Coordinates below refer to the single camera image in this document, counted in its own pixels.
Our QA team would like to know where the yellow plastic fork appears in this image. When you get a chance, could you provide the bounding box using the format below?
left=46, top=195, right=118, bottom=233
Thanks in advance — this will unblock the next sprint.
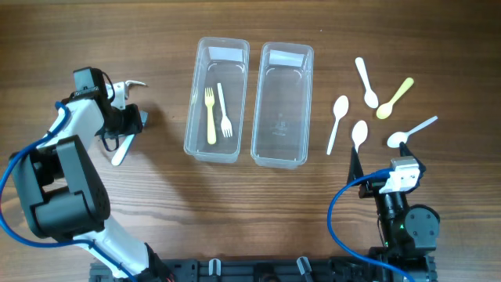
left=204, top=87, right=217, bottom=145

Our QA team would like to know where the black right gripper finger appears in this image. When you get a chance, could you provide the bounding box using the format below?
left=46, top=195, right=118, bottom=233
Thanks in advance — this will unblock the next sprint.
left=398, top=142, right=416, bottom=158
left=347, top=146, right=364, bottom=184

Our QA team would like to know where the white plastic spoon long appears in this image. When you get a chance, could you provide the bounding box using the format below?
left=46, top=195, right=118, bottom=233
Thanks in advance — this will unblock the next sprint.
left=326, top=96, right=349, bottom=155

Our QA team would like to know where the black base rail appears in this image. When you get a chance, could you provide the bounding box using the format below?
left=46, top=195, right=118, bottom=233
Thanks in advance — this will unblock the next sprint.
left=88, top=256, right=438, bottom=282

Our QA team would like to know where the clear plastic container right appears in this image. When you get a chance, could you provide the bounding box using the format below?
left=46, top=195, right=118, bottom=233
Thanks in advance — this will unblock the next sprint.
left=250, top=42, right=314, bottom=169

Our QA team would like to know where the yellow plastic spoon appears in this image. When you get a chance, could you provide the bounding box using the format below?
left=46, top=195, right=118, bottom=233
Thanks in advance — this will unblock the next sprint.
left=376, top=78, right=414, bottom=120

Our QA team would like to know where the white plastic fork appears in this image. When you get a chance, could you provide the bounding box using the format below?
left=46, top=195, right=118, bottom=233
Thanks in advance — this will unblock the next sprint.
left=217, top=82, right=232, bottom=138
left=111, top=110, right=148, bottom=166

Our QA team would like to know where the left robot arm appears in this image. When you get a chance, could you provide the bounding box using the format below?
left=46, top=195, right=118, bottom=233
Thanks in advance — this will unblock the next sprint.
left=1, top=67, right=176, bottom=281

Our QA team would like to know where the clear plastic container left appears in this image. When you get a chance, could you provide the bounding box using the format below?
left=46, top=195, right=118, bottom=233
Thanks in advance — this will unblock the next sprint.
left=184, top=37, right=250, bottom=163

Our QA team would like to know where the clear plastic container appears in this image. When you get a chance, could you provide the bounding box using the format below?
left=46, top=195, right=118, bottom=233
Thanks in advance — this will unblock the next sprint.
left=184, top=37, right=250, bottom=163
left=250, top=42, right=314, bottom=169

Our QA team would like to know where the white spoon translucent handle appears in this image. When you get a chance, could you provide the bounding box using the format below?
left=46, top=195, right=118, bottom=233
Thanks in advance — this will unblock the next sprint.
left=387, top=116, right=438, bottom=148

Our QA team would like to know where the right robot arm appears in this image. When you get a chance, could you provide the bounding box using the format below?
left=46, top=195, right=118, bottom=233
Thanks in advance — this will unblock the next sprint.
left=359, top=176, right=440, bottom=281

